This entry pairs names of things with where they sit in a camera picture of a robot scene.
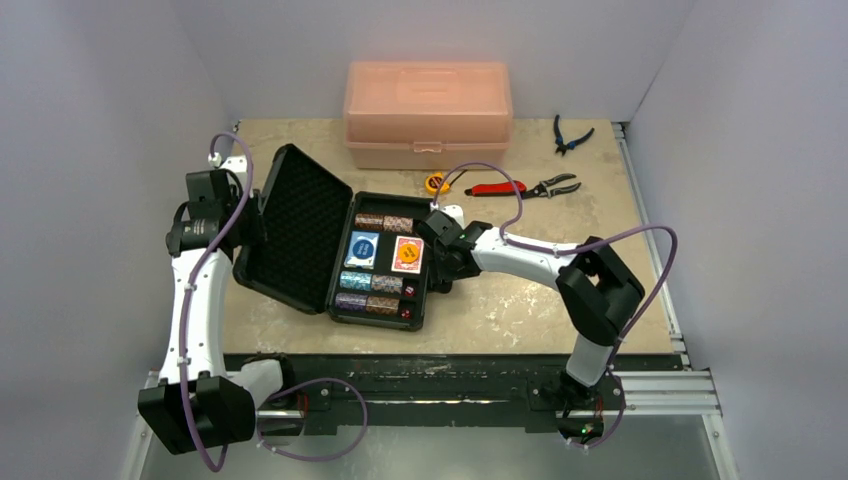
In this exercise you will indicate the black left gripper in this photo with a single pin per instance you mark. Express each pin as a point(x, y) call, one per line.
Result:
point(258, 233)

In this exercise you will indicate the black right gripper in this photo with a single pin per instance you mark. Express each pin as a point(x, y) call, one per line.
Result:
point(436, 244)

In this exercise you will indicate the orange dealer button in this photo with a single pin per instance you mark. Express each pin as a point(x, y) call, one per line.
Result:
point(408, 253)

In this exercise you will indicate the black poker set case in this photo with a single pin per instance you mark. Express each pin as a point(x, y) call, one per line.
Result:
point(309, 216)

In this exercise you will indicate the blue tan chip stack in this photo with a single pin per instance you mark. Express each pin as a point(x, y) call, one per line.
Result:
point(387, 284)

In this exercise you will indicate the blue small blind button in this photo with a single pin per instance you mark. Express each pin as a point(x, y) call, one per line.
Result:
point(363, 249)

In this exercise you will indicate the brown black chip stack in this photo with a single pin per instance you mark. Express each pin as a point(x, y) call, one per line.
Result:
point(380, 305)

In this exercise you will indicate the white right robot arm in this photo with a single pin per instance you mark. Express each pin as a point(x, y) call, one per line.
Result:
point(599, 291)

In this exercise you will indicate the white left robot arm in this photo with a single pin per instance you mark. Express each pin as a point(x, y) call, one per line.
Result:
point(196, 404)

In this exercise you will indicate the red playing card deck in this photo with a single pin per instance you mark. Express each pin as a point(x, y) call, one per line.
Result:
point(414, 268)

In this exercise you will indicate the yellow tape measure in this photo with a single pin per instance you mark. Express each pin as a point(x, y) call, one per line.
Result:
point(436, 183)

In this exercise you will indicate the brown chip stack in case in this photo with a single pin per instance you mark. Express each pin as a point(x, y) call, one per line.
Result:
point(386, 223)

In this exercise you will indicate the blue playing card deck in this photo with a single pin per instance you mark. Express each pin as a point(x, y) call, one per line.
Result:
point(353, 263)

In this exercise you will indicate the light blue chip stack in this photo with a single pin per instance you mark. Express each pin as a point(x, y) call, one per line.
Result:
point(352, 280)

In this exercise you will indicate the purple chip stack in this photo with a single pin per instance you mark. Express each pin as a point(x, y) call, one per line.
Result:
point(351, 302)

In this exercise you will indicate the pink plastic toolbox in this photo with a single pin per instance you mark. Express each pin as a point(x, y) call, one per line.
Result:
point(408, 115)

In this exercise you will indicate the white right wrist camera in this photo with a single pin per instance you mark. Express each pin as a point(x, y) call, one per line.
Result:
point(453, 211)

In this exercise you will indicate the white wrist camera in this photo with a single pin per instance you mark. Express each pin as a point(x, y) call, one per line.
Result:
point(237, 165)
point(453, 211)

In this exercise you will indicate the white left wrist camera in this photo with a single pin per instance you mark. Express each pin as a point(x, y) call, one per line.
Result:
point(237, 165)

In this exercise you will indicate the black table front rail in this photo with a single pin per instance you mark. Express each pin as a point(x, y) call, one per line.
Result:
point(525, 391)

